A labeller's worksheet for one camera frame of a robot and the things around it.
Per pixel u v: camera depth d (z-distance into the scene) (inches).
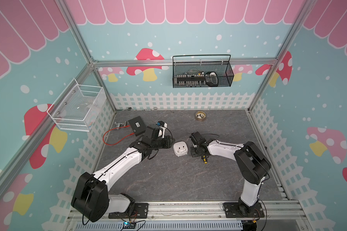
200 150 28.1
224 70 37.1
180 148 37.1
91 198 16.0
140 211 29.4
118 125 42.9
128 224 28.6
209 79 35.3
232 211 29.1
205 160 35.5
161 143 28.0
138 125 42.8
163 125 30.0
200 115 45.5
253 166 19.3
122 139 40.4
